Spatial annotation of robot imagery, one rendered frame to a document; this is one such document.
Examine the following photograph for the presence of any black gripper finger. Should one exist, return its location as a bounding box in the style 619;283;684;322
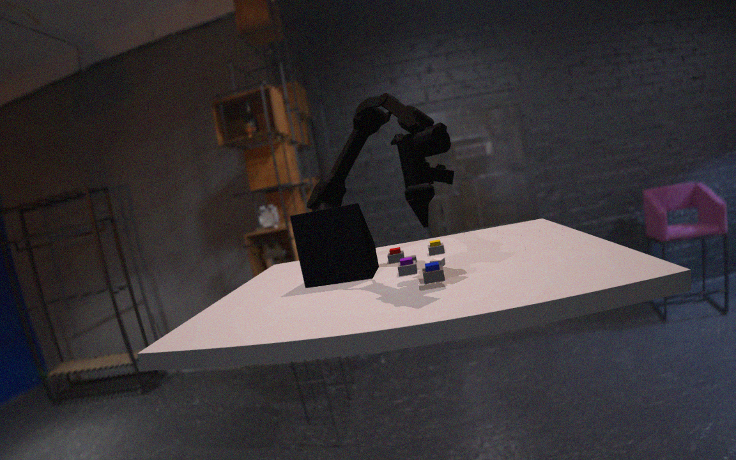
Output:
408;196;434;227

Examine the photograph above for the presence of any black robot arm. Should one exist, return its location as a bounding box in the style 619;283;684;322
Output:
307;93;454;211

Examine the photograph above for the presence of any red button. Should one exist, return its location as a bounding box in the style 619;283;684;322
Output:
387;247;404;264

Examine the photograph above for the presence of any yellow button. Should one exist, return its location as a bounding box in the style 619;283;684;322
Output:
428;240;445;256

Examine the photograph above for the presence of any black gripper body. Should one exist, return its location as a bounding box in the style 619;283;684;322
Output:
401;158;435;200

